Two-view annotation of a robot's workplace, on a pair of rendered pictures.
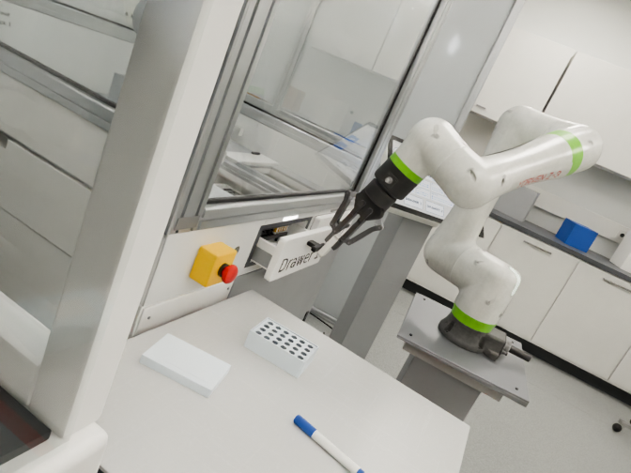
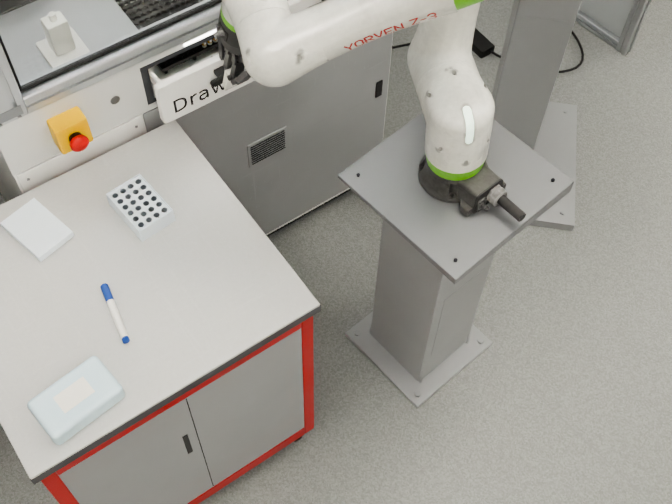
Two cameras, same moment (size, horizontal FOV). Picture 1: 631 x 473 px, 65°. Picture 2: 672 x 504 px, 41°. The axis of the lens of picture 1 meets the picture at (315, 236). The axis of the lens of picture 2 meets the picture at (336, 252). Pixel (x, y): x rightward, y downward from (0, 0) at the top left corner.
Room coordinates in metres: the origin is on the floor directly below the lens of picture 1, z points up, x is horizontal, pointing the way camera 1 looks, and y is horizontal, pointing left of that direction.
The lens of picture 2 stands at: (0.24, -0.97, 2.31)
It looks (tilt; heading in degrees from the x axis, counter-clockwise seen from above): 58 degrees down; 35
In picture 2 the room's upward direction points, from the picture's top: 2 degrees clockwise
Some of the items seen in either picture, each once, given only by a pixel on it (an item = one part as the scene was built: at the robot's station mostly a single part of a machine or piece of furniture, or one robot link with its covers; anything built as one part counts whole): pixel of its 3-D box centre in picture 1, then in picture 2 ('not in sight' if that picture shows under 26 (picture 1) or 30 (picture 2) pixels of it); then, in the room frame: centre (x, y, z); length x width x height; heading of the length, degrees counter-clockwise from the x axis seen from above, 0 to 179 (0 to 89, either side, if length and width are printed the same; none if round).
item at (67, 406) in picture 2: not in sight; (76, 399); (0.50, -0.23, 0.78); 0.15 x 0.10 x 0.04; 168
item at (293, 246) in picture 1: (300, 251); (218, 76); (1.20, 0.02, 0.87); 0.29 x 0.02 x 0.11; 161
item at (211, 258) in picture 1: (214, 265); (70, 131); (0.90, 0.16, 0.88); 0.07 x 0.05 x 0.07; 161
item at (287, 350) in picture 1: (282, 345); (140, 207); (0.88, -0.03, 0.78); 0.12 x 0.08 x 0.04; 77
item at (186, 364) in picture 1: (187, 363); (37, 229); (0.72, 0.11, 0.77); 0.13 x 0.09 x 0.02; 84
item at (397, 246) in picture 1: (377, 301); (537, 45); (2.07, -0.37, 0.51); 0.50 x 0.45 x 1.02; 27
